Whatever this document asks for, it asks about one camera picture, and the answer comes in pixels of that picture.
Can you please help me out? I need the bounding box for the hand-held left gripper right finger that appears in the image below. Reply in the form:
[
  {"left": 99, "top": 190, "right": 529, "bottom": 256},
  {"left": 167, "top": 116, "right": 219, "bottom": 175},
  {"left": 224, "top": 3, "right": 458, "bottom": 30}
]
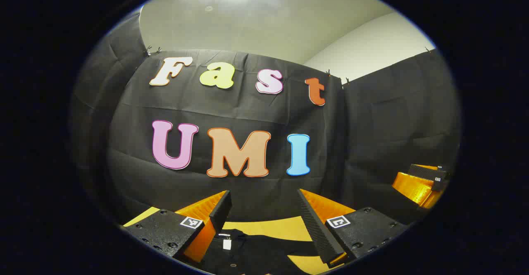
[{"left": 296, "top": 189, "right": 410, "bottom": 268}]

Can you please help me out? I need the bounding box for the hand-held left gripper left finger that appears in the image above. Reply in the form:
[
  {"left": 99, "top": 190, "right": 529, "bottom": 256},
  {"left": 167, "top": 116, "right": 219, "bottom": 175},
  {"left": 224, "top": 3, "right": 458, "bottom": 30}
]
[{"left": 120, "top": 190, "right": 233, "bottom": 265}]

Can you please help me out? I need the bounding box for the black shirt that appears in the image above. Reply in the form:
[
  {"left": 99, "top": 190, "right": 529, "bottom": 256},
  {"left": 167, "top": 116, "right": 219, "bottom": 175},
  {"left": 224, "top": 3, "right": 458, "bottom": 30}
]
[{"left": 200, "top": 229, "right": 329, "bottom": 275}]

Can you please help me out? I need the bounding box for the black backdrop cloth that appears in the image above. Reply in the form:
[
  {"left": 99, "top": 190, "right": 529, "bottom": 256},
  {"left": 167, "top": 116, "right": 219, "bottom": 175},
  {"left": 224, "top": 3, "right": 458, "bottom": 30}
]
[{"left": 70, "top": 10, "right": 461, "bottom": 234}]

